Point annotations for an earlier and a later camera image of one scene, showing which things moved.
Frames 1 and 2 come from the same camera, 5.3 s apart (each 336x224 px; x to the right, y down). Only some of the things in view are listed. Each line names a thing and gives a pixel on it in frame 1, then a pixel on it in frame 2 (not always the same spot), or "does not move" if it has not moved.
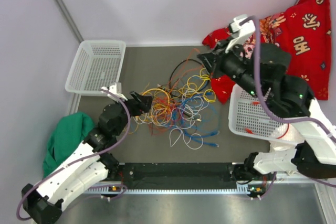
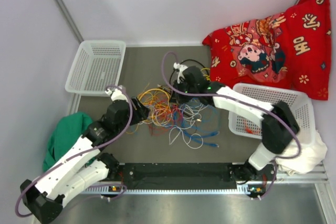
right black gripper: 212,61 -> 176,97
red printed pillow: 303,30 does not move
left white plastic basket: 98,64 does not move
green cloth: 68,135 does not move
